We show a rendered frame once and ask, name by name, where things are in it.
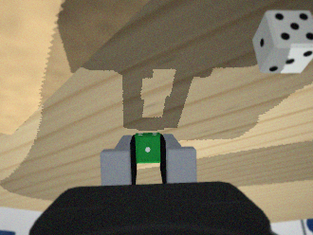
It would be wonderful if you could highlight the green die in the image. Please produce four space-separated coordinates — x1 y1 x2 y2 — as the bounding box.
135 133 160 164

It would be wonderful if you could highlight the tan mat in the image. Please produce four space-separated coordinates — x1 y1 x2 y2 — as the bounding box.
0 0 150 135

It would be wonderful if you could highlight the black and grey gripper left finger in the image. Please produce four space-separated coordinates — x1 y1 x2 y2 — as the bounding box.
100 135 137 186

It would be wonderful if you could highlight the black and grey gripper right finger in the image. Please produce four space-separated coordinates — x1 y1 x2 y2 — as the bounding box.
160 134 197 184

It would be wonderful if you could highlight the white die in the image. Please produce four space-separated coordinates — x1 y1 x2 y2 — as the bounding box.
252 10 313 73

